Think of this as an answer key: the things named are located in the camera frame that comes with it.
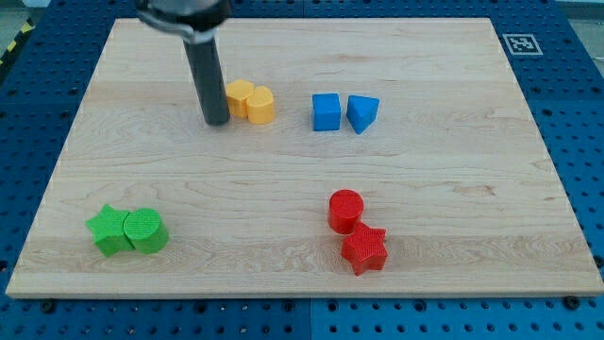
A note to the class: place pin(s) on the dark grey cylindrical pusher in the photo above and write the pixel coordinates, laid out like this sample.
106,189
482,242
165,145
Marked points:
203,58

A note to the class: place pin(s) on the light wooden board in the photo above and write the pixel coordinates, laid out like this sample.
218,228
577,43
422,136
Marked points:
453,168

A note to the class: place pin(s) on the green star block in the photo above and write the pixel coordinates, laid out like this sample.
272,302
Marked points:
107,229

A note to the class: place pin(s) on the red star block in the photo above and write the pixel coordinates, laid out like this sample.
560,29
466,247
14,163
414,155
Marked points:
365,249

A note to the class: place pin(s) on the yellow heart block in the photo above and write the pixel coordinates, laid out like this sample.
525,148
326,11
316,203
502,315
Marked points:
261,106

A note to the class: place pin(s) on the blue cube block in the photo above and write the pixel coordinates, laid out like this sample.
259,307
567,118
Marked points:
326,111

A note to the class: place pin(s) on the blue triangle block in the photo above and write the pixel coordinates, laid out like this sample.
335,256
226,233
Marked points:
361,112

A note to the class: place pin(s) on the green cylinder block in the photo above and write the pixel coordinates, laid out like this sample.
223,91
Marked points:
145,231

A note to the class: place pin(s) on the red cylinder block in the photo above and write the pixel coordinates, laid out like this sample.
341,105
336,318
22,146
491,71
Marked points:
345,208

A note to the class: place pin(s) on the white fiducial marker tag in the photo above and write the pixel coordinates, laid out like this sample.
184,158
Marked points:
522,44

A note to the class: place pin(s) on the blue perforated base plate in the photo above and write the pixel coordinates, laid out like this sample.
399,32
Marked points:
45,85

